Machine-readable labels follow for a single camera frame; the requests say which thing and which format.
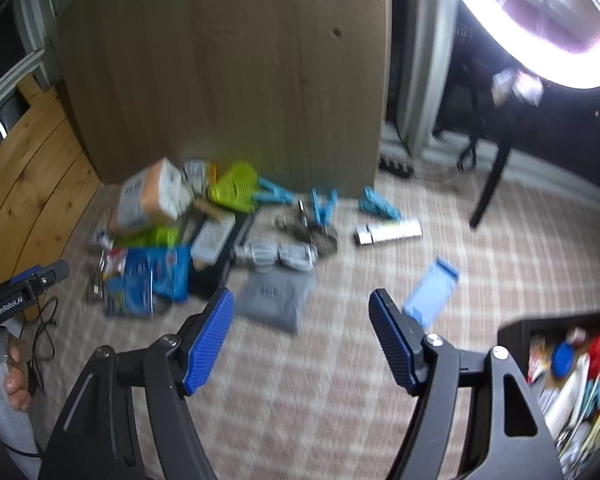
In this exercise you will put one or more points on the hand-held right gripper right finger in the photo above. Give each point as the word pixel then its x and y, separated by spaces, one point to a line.
pixel 395 340

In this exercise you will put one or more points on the black wet wipes packet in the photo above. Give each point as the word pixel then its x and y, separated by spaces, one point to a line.
pixel 215 275

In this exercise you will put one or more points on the person's left hand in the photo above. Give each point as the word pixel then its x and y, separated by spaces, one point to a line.
pixel 17 380

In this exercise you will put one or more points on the yellow-green strip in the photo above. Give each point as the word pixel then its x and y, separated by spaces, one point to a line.
pixel 152 236

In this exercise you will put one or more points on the orange and white box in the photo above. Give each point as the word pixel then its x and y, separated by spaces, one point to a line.
pixel 150 195

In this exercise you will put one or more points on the black tripod leg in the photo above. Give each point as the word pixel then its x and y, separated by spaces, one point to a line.
pixel 490 180

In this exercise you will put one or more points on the white phone clamp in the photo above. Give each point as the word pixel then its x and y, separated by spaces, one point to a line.
pixel 520 86

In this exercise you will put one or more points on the grey fabric pouch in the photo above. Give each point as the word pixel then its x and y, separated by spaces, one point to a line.
pixel 275 300

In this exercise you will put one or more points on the green plastic shuttlecock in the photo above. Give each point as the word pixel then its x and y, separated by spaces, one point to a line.
pixel 232 185

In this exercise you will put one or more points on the pine wood cabinet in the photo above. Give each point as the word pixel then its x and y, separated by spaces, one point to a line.
pixel 30 175

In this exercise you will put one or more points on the white patterned lighter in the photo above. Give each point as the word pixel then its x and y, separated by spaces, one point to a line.
pixel 387 232

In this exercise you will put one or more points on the black power strip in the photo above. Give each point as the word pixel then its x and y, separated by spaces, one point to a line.
pixel 396 168

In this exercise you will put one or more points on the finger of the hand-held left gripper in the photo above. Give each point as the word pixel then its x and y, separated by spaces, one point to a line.
pixel 47 272

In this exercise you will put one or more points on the person's left forearm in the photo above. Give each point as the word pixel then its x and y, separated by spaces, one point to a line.
pixel 7 430

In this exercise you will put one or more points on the white tube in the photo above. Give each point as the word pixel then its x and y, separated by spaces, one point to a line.
pixel 570 395

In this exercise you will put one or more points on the wooden board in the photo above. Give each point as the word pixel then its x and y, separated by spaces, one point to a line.
pixel 230 60

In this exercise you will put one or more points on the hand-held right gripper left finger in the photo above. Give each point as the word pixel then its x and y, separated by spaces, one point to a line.
pixel 210 340

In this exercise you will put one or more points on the yellow snack packet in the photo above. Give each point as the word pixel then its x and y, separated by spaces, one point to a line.
pixel 200 174

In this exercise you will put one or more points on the wooden stick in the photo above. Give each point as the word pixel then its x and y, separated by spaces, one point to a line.
pixel 209 208

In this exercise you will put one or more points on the blue round lid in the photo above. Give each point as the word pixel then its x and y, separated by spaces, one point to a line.
pixel 562 357

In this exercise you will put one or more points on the metal keyring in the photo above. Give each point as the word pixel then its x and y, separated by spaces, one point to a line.
pixel 97 280

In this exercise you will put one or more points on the blue plastic holder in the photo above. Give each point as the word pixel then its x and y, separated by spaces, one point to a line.
pixel 432 292

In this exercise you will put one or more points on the blue printed packet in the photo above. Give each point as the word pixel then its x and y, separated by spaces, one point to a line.
pixel 145 280

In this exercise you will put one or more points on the black storage container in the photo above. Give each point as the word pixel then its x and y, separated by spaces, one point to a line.
pixel 515 332

